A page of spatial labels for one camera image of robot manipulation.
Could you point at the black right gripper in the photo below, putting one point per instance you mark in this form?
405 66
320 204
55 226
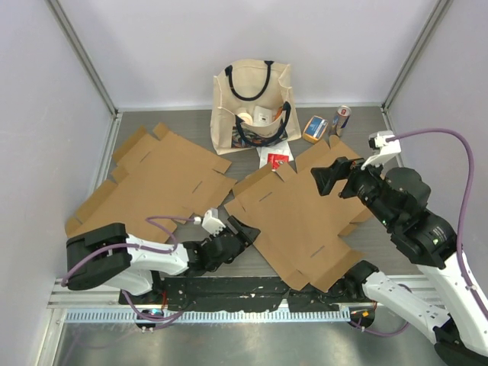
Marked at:
325 176

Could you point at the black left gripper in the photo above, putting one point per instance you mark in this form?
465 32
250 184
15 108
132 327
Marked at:
246 234

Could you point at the brown cardboard box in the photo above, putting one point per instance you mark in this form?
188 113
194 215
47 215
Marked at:
301 232

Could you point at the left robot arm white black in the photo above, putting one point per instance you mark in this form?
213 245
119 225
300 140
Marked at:
111 256

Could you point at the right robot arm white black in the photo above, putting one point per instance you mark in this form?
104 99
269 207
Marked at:
398 199

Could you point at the white box in bag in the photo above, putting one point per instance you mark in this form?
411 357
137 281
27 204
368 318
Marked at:
262 116

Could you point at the white red packet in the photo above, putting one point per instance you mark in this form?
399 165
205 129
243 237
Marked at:
276 155

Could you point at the silver blue drink can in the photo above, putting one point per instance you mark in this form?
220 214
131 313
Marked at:
340 120

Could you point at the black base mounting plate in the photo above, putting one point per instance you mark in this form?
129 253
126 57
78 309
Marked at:
247 294

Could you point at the orange item in bag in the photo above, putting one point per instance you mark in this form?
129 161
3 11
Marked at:
278 113

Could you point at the tape roll in bag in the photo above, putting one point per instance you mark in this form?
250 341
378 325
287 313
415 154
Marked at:
243 114

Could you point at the flat spare cardboard blank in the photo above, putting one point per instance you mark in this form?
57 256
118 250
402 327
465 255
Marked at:
158 176

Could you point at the beige canvas tote bag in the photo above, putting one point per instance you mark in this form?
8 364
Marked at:
248 83

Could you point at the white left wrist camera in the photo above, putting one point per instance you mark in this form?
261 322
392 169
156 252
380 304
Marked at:
210 222

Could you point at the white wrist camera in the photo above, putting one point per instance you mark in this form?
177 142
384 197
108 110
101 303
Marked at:
385 146
210 222

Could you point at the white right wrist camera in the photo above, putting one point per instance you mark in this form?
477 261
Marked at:
385 146

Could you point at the white slotted cable duct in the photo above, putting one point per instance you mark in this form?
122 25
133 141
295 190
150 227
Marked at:
282 315

